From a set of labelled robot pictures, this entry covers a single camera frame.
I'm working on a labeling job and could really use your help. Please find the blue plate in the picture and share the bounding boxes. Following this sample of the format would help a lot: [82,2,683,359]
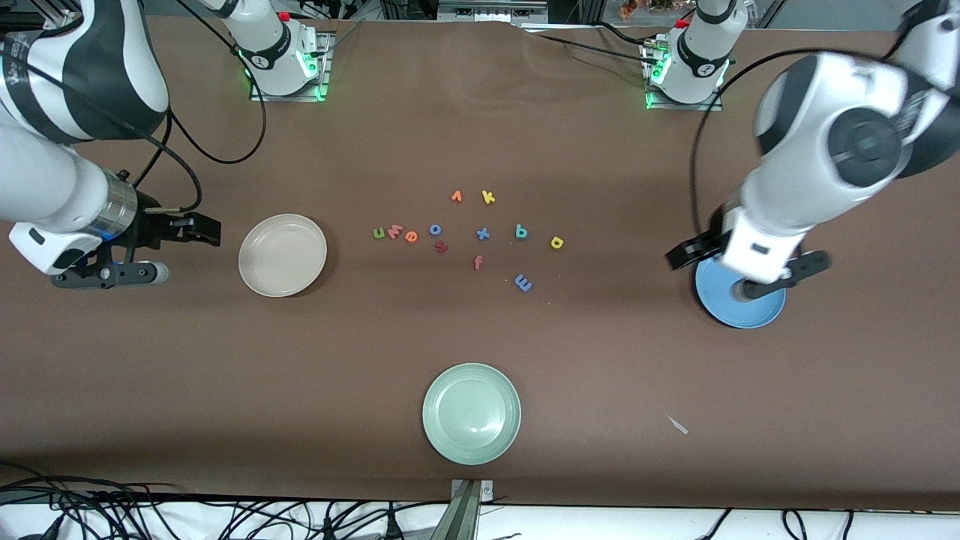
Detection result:
[694,255,787,329]

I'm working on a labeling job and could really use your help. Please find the beige brown plate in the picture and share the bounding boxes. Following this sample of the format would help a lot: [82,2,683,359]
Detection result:
[238,214,329,299]

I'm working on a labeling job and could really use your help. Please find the orange dried plant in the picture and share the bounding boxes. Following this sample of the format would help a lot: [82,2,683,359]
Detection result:
[619,0,676,20]

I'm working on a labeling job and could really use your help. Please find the green plate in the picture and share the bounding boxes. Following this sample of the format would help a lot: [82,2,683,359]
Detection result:
[421,363,522,466]

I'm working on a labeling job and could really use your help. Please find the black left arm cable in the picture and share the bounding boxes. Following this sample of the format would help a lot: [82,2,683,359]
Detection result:
[690,0,923,237]

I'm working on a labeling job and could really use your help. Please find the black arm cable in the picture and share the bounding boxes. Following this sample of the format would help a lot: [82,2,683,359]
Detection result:
[127,0,267,215]
[690,0,923,237]

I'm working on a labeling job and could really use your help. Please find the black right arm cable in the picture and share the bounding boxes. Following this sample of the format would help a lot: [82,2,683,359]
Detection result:
[127,0,267,215]

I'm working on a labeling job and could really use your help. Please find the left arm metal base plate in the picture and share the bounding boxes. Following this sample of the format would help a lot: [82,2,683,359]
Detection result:
[643,37,725,113]

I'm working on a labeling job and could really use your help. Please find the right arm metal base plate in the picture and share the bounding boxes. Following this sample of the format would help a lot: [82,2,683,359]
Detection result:
[250,30,331,102]

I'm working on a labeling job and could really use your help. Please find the black base power cable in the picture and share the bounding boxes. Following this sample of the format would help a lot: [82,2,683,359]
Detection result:
[525,21,665,67]

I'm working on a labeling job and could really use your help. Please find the tangled black cables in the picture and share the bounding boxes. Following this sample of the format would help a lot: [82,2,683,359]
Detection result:
[0,463,451,540]

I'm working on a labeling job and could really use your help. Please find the silver aluminium frame rail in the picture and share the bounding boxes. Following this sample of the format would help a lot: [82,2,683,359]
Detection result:
[439,0,548,23]

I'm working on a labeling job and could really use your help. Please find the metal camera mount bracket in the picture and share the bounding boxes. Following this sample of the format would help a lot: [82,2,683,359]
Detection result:
[431,478,494,540]

